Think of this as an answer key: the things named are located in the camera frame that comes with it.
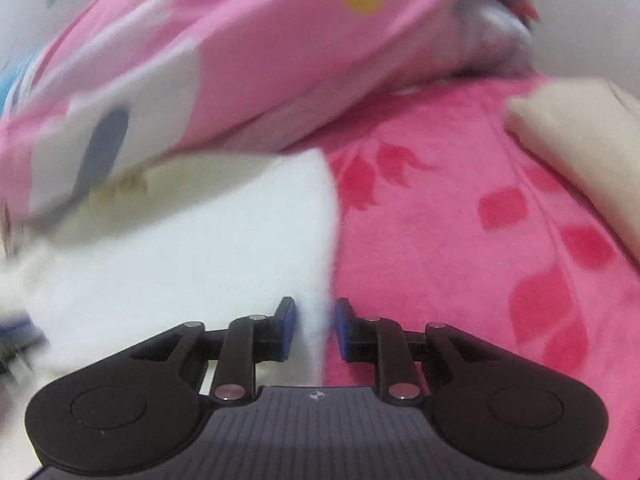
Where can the folded cream cloth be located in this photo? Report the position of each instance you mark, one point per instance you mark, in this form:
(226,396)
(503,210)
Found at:
(575,130)

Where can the pink floral blanket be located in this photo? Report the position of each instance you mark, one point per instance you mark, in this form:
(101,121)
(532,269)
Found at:
(450,260)

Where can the pink printed duvet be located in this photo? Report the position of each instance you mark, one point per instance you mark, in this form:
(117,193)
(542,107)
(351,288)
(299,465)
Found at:
(225,50)

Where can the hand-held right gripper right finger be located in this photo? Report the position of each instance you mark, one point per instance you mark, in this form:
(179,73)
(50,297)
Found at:
(342,330)

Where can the white fluffy garment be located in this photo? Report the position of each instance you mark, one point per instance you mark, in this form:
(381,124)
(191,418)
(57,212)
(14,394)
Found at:
(200,260)

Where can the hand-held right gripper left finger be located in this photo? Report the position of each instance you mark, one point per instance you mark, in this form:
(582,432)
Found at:
(287,330)

